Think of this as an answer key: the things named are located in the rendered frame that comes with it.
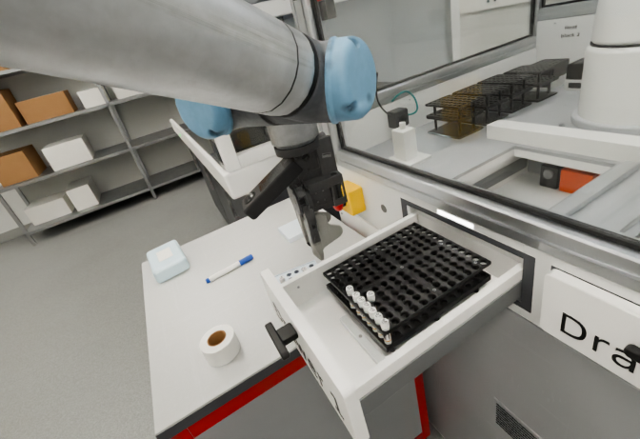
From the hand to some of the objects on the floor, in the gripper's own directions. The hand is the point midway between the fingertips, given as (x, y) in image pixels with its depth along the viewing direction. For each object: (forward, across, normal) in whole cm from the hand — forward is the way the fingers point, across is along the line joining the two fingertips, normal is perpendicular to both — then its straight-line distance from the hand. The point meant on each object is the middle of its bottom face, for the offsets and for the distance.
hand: (312, 249), depth 60 cm
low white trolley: (+94, +30, +12) cm, 100 cm away
